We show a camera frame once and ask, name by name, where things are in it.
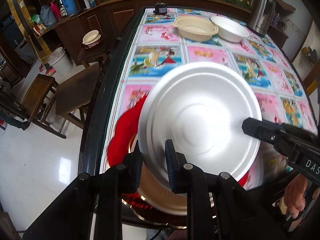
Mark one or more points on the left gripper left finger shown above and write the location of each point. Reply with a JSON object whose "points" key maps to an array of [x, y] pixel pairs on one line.
{"points": [[133, 162]]}

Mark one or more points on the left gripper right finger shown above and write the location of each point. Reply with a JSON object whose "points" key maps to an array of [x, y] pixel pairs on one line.
{"points": [[175, 162]]}

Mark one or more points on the beige bowl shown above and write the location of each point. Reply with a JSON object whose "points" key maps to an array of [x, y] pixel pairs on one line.
{"points": [[195, 28], [154, 185]]}

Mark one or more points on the red plate stack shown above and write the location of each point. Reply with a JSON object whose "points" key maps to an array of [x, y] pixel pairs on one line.
{"points": [[122, 143]]}

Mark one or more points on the white bowl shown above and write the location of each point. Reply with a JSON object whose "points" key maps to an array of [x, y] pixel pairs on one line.
{"points": [[200, 106], [230, 30]]}

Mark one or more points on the cream bowls on stool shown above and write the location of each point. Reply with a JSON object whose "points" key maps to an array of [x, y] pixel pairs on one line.
{"points": [[91, 37]]}

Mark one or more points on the person's right hand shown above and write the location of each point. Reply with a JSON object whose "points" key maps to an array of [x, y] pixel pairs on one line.
{"points": [[294, 195]]}

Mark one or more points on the colourful patterned tablecloth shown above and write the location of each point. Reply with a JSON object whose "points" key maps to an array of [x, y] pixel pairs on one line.
{"points": [[157, 48]]}

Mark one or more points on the wooden stool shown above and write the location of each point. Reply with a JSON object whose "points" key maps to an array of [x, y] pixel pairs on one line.
{"points": [[74, 95]]}

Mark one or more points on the wooden chair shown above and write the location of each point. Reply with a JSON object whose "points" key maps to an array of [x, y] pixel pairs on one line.
{"points": [[36, 104]]}

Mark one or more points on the white plastic bucket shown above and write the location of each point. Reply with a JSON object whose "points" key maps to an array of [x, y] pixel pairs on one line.
{"points": [[59, 60]]}

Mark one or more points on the purple bottles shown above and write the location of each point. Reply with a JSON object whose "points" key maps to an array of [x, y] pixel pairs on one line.
{"points": [[275, 19]]}

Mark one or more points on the stainless steel thermos jug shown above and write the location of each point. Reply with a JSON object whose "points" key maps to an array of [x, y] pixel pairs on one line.
{"points": [[261, 16]]}

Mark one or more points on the small black device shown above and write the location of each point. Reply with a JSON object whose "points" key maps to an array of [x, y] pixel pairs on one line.
{"points": [[160, 8]]}

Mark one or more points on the white spray bottle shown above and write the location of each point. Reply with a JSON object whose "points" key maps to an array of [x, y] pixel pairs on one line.
{"points": [[87, 4]]}

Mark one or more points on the grey kettle jug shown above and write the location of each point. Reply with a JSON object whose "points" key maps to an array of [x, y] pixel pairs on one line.
{"points": [[47, 16]]}

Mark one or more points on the red thermos flask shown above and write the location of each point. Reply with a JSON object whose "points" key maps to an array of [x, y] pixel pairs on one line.
{"points": [[55, 10]]}

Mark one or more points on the blue thermos flask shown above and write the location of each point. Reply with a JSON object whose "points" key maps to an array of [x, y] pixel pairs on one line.
{"points": [[70, 7]]}

